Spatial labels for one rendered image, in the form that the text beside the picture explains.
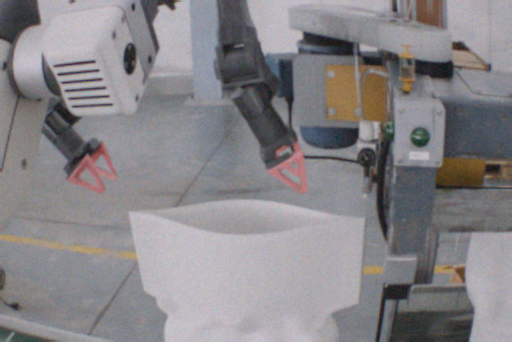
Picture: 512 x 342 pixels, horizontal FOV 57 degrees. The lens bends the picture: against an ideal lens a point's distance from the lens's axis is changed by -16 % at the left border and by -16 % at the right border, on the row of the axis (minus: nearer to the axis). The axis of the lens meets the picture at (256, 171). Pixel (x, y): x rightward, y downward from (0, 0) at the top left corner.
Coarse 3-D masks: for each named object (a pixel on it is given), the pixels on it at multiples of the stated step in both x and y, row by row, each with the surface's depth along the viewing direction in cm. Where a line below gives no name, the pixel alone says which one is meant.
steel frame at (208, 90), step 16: (192, 0) 544; (208, 0) 541; (192, 16) 551; (208, 16) 548; (192, 32) 558; (208, 32) 555; (192, 48) 565; (208, 48) 562; (208, 64) 569; (208, 80) 576; (192, 96) 587; (208, 96) 583; (224, 96) 579
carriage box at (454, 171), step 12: (456, 48) 128; (468, 48) 116; (456, 60) 100; (468, 60) 103; (480, 60) 102; (444, 168) 109; (456, 168) 108; (468, 168) 107; (480, 168) 107; (444, 180) 110; (456, 180) 109; (468, 180) 108; (480, 180) 108
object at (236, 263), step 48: (144, 240) 111; (192, 240) 104; (240, 240) 100; (288, 240) 101; (336, 240) 104; (144, 288) 117; (192, 288) 109; (240, 288) 104; (288, 288) 105; (336, 288) 108; (192, 336) 111; (240, 336) 109; (288, 336) 108; (336, 336) 112
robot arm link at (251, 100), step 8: (240, 88) 96; (248, 88) 96; (256, 88) 96; (264, 88) 101; (232, 96) 97; (240, 96) 96; (248, 96) 95; (256, 96) 96; (264, 96) 97; (240, 104) 97; (248, 104) 96; (256, 104) 96; (264, 104) 97; (272, 104) 98; (240, 112) 98; (248, 112) 97; (256, 112) 96
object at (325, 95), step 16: (304, 64) 116; (320, 64) 115; (336, 64) 114; (352, 64) 114; (304, 80) 117; (320, 80) 117; (336, 80) 115; (352, 80) 114; (368, 80) 114; (304, 96) 119; (320, 96) 118; (336, 96) 116; (352, 96) 116; (368, 96) 115; (304, 112) 120; (320, 112) 119; (336, 112) 118; (352, 112) 117; (368, 112) 116
